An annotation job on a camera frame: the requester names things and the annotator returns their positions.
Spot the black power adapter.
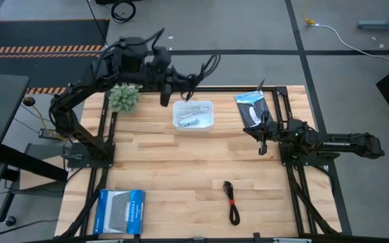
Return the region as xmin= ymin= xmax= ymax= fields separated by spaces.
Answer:
xmin=38 ymin=128 xmax=68 ymax=141

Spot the yellow floor cable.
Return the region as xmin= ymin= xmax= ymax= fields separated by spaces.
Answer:
xmin=28 ymin=103 xmax=67 ymax=141

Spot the coiled black floor cable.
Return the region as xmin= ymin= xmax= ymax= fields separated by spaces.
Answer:
xmin=110 ymin=0 xmax=137 ymax=24

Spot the black aluminium table frame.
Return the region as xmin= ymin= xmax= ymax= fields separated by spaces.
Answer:
xmin=59 ymin=86 xmax=353 ymax=243

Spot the white plastic tray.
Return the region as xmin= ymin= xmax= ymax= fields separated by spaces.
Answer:
xmin=172 ymin=100 xmax=215 ymax=132

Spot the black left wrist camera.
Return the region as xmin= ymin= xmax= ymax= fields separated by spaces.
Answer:
xmin=152 ymin=47 xmax=172 ymax=74

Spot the black hazard-striped floor mat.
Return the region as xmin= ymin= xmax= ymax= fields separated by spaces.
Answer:
xmin=0 ymin=18 xmax=111 ymax=95

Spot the black cable with red tie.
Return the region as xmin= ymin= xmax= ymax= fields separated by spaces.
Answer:
xmin=223 ymin=180 xmax=241 ymax=226

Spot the white USB-C cable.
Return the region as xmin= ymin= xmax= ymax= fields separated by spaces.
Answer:
xmin=176 ymin=106 xmax=211 ymax=119

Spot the blue DualShock 4 box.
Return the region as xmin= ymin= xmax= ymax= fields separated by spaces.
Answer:
xmin=93 ymin=188 xmax=147 ymax=236

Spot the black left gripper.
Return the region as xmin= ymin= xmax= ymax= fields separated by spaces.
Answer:
xmin=160 ymin=69 xmax=205 ymax=107

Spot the long thin black cable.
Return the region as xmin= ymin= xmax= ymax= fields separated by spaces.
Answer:
xmin=86 ymin=0 xmax=109 ymax=47

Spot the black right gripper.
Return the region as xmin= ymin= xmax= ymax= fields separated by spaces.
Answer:
xmin=242 ymin=111 xmax=280 ymax=157

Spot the white frame bracket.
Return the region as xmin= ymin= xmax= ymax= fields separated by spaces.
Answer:
xmin=85 ymin=238 xmax=125 ymax=243
xmin=273 ymin=238 xmax=313 ymax=243

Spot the grey table foot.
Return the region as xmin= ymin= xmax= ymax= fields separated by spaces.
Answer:
xmin=356 ymin=0 xmax=389 ymax=31

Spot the black desk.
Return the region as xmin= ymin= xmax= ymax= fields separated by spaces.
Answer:
xmin=0 ymin=73 xmax=69 ymax=227

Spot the small potted green plant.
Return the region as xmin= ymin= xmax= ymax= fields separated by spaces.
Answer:
xmin=108 ymin=85 xmax=141 ymax=114

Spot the white floor cable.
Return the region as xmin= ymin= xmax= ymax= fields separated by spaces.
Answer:
xmin=314 ymin=22 xmax=389 ymax=71

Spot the yellow network cable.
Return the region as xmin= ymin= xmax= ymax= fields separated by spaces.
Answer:
xmin=301 ymin=0 xmax=316 ymax=26

